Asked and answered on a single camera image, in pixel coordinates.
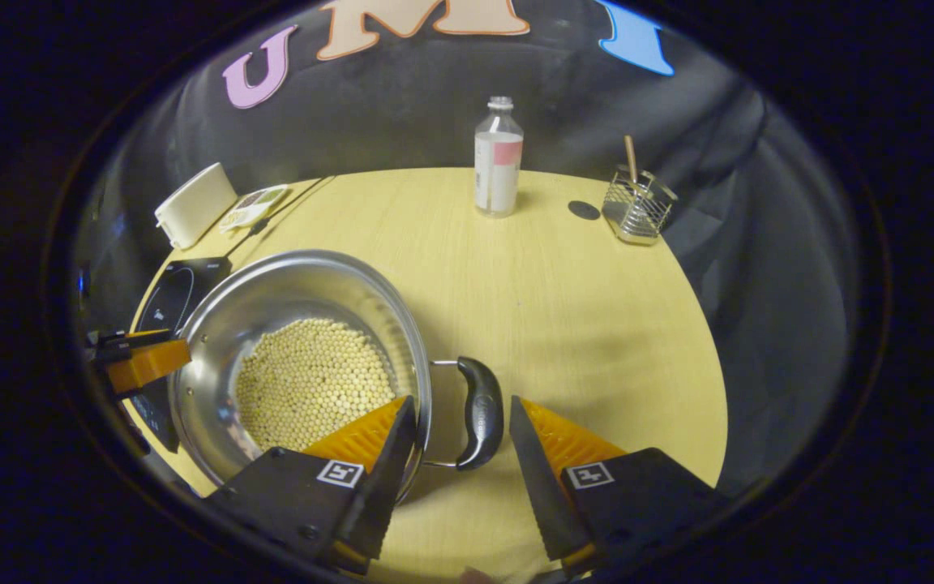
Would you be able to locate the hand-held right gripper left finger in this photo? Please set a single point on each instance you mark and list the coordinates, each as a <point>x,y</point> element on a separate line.
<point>382,487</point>

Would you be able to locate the stainless steel pot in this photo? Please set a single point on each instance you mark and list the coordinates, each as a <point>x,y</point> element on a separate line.
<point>313,284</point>

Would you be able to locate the clear bottle with pink label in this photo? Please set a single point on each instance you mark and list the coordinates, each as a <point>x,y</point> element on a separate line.
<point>498,170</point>

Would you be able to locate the wooden stick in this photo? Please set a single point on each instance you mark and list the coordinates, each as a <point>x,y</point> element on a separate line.
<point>631,158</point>

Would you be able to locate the small dark round disc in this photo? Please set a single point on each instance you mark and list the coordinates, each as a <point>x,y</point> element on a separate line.
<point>584,210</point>

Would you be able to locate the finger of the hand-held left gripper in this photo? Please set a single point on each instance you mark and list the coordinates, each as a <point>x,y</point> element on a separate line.
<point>147,333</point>
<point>151,363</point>

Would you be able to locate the black induction cooktop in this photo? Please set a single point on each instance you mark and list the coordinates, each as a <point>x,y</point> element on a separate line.
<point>175,300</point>

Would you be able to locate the pile of yellow soybeans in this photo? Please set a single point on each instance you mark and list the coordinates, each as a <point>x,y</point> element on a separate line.
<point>313,381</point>

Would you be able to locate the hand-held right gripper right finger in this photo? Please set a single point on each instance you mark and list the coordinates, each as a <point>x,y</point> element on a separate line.
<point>544,487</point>

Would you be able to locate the white divided plate of beans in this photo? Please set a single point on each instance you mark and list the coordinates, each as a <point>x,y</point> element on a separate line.
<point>254,207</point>

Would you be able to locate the white toaster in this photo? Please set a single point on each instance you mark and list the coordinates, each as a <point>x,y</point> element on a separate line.
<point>195,207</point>

